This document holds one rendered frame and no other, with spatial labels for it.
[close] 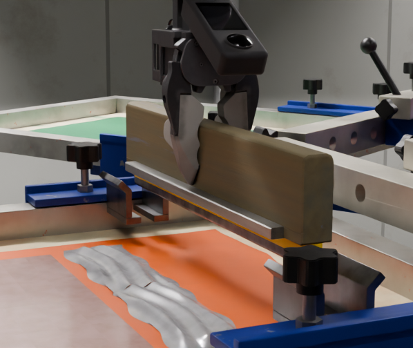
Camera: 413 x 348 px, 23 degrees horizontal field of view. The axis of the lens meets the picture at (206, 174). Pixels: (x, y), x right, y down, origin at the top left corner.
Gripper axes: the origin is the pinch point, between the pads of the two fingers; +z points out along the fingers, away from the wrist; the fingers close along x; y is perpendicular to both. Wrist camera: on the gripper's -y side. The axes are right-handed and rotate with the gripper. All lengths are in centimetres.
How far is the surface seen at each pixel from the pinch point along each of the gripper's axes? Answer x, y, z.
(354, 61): -191, 274, 15
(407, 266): -14.9, -12.6, 8.3
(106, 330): 14.4, -9.7, 11.4
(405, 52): -213, 270, 11
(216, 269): -2.3, 3.8, 11.5
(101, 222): 3.4, 25.3, 10.5
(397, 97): -52, 44, 0
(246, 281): -3.3, -1.3, 11.4
